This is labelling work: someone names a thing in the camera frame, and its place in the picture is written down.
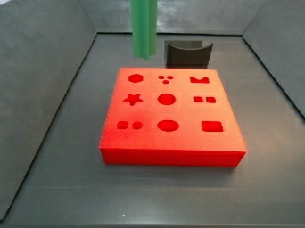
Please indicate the dark grey curved holder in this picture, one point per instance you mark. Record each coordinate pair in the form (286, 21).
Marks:
(187, 54)

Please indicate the red shape-sorting block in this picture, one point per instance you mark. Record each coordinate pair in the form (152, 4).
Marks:
(170, 118)

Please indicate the green star-shaped peg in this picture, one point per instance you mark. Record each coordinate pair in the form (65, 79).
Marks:
(143, 21)

